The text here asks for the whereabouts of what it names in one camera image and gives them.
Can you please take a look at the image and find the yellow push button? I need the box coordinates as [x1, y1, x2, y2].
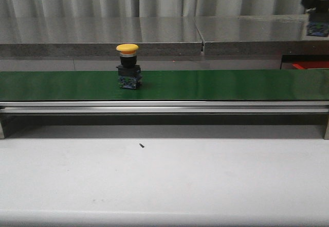
[116, 44, 142, 89]

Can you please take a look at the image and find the grey stone counter right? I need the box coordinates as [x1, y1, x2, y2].
[195, 15, 328, 64]

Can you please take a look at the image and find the grey stone counter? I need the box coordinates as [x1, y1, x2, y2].
[195, 15, 328, 64]
[1, 17, 203, 71]

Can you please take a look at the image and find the green conveyor belt unit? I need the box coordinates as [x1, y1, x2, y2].
[1, 69, 328, 138]

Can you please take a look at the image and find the red plastic tray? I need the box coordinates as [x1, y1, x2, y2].
[292, 61, 329, 69]

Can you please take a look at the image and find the grey stone counter left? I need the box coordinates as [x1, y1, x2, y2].
[1, 17, 203, 71]

